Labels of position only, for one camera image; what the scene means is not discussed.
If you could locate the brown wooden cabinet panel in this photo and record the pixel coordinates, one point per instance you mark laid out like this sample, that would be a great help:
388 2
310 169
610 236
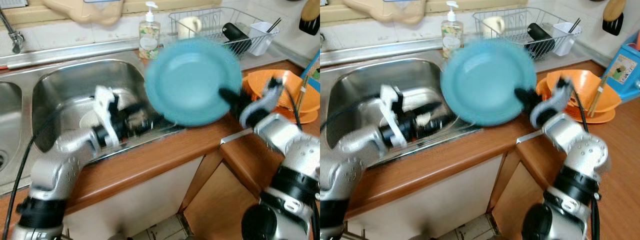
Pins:
520 195
220 200

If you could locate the wooden chopsticks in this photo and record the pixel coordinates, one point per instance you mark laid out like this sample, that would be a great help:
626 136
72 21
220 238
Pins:
302 100
598 97

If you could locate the beige hanging cloth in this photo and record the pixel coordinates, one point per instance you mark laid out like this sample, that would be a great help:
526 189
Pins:
85 12
385 12

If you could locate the orange bowl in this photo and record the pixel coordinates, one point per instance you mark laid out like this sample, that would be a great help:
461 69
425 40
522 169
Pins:
252 85
614 97

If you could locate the stainless steel double sink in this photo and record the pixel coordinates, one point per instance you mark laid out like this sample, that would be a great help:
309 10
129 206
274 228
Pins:
65 85
360 80

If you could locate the teal plate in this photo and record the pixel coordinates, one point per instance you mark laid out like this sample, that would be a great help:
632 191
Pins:
487 82
190 82

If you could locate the cream mug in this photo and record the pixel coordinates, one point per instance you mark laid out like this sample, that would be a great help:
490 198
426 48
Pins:
493 27
189 27

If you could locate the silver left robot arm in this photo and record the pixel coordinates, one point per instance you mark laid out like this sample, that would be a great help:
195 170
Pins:
345 170
55 170

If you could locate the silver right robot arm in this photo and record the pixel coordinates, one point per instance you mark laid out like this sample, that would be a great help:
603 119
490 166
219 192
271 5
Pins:
290 150
575 150

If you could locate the translucent drain tray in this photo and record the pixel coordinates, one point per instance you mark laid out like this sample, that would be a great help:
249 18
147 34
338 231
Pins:
270 59
575 60

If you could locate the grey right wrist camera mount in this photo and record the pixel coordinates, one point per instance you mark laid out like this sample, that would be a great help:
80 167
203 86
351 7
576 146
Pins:
547 105
260 103

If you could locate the black insulated bottle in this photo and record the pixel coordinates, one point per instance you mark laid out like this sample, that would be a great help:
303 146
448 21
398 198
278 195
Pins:
236 36
539 36

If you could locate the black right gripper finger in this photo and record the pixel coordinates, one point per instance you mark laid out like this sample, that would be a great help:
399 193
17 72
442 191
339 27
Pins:
523 95
228 95

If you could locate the black wooden spatula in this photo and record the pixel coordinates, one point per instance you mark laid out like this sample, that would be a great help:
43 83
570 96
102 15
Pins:
614 20
310 22

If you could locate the white utensil holder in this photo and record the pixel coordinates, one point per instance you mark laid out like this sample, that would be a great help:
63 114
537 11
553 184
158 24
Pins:
565 40
260 40

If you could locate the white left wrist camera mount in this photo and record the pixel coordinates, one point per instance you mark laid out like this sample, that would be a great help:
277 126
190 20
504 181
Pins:
106 107
392 107

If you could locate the dark chopsticks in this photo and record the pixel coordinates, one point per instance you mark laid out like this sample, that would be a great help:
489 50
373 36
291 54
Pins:
576 25
274 25

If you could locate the white cabinet door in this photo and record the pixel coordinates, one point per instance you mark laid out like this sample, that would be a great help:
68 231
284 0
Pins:
430 200
140 200

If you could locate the floral label hand soap bottle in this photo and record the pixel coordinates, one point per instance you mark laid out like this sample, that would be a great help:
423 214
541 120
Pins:
149 37
451 32

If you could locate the chrome faucet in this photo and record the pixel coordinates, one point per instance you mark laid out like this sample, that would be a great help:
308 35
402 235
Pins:
17 40

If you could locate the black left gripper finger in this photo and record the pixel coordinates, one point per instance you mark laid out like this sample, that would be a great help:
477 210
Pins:
155 121
431 108

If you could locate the blue printed box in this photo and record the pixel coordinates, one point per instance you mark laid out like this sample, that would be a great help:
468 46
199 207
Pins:
622 67
314 75

